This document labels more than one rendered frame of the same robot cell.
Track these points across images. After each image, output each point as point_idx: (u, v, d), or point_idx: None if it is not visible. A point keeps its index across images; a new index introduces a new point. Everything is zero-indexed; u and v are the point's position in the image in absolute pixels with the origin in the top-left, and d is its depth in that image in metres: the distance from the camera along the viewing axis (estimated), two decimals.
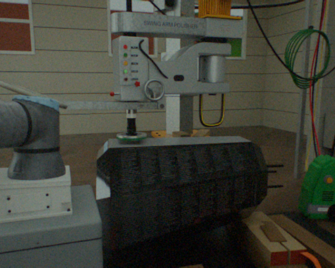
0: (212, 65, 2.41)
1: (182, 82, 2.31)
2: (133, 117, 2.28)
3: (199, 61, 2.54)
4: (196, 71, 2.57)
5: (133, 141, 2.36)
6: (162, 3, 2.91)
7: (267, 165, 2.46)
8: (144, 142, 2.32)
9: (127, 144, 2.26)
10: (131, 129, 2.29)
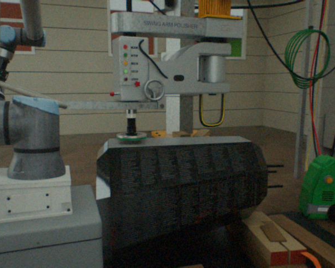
0: (212, 65, 2.41)
1: (182, 82, 2.31)
2: (133, 117, 2.28)
3: (199, 61, 2.54)
4: (196, 71, 2.57)
5: (133, 141, 2.36)
6: (162, 3, 2.91)
7: (267, 165, 2.46)
8: (144, 142, 2.32)
9: (127, 144, 2.26)
10: (131, 129, 2.29)
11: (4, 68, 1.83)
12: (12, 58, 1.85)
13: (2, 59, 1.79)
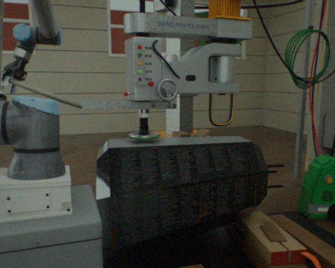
0: (224, 65, 2.44)
1: (194, 82, 2.34)
2: (146, 117, 2.30)
3: (208, 61, 2.57)
4: None
5: (133, 141, 2.36)
6: (162, 3, 2.91)
7: (267, 165, 2.46)
8: (144, 142, 2.32)
9: (127, 144, 2.26)
10: (144, 128, 2.32)
11: (23, 68, 1.83)
12: (29, 59, 1.85)
13: (21, 60, 1.80)
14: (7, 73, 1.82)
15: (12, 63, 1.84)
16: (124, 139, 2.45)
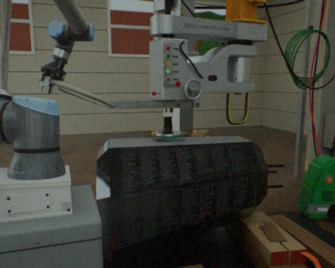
0: (244, 66, 2.56)
1: (215, 82, 2.44)
2: (170, 116, 2.37)
3: None
4: None
5: (133, 141, 2.36)
6: (162, 3, 2.91)
7: (267, 165, 2.46)
8: (144, 142, 2.32)
9: (127, 144, 2.26)
10: (168, 127, 2.38)
11: (62, 68, 1.85)
12: (68, 59, 1.87)
13: (61, 60, 1.82)
14: (47, 73, 1.83)
15: (51, 63, 1.85)
16: (124, 139, 2.45)
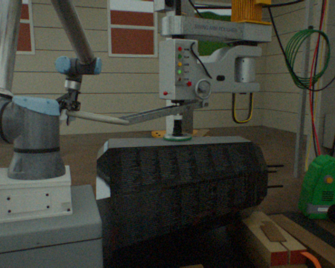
0: (250, 66, 2.62)
1: (223, 82, 2.49)
2: (180, 119, 2.41)
3: None
4: None
5: (133, 141, 2.36)
6: (162, 3, 2.91)
7: (267, 165, 2.46)
8: (144, 142, 2.32)
9: (127, 144, 2.26)
10: (178, 130, 2.42)
11: (76, 99, 1.87)
12: (80, 89, 1.89)
13: (74, 91, 1.83)
14: (62, 107, 1.85)
15: (64, 95, 1.87)
16: (124, 139, 2.45)
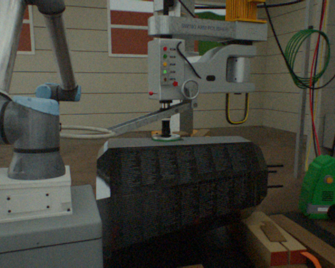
0: (244, 65, 2.56)
1: (213, 82, 2.45)
2: (168, 120, 2.40)
3: None
4: None
5: (133, 141, 2.36)
6: (162, 3, 2.91)
7: (267, 165, 2.46)
8: (144, 142, 2.32)
9: (127, 144, 2.26)
10: (166, 130, 2.41)
11: None
12: (59, 109, 1.95)
13: None
14: None
15: None
16: (124, 139, 2.45)
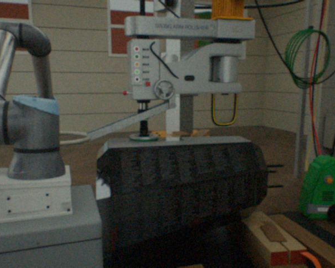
0: (228, 65, 2.46)
1: (192, 82, 2.40)
2: (144, 119, 2.41)
3: (211, 61, 2.58)
4: (208, 71, 2.60)
5: (133, 141, 2.36)
6: (162, 3, 2.91)
7: (267, 165, 2.46)
8: (144, 142, 2.32)
9: (127, 144, 2.26)
10: (143, 130, 2.42)
11: None
12: None
13: None
14: None
15: None
16: (124, 139, 2.45)
